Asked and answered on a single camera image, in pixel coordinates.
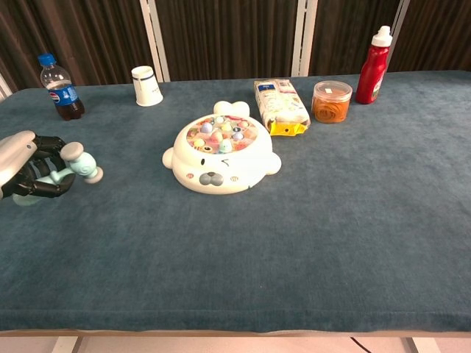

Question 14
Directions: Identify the clear jar with orange contents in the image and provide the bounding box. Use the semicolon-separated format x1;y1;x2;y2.
311;80;353;124

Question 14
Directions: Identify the white paper cup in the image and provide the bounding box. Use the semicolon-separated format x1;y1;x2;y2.
131;65;164;107

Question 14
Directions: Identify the red ketchup squeeze bottle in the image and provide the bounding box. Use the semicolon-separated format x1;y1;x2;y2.
355;25;392;105

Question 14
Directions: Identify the left silver and black robot hand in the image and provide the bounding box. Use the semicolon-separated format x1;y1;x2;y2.
0;130;77;202

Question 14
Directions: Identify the Pepsi cola plastic bottle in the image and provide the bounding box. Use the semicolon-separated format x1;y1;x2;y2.
38;53;86;122

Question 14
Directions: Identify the white table leg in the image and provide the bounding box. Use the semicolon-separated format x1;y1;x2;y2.
406;337;441;353
51;336;84;353

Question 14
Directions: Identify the white seal whack-a-mole toy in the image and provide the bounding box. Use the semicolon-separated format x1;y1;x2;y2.
162;100;283;196

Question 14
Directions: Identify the white metal frame post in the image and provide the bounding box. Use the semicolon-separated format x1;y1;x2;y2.
291;0;319;77
138;0;171;82
389;0;411;38
0;71;11;102

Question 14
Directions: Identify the white and yellow snack pack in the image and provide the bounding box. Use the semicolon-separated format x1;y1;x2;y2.
253;78;311;138

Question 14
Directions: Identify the mint green toy hammer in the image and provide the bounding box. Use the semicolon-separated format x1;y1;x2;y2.
13;141;105;207

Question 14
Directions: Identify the blue velvet table cloth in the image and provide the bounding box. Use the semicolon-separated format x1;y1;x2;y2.
0;69;471;334

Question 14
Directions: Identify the dark brown pleated curtain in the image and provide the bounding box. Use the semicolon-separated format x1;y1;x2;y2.
0;0;471;93

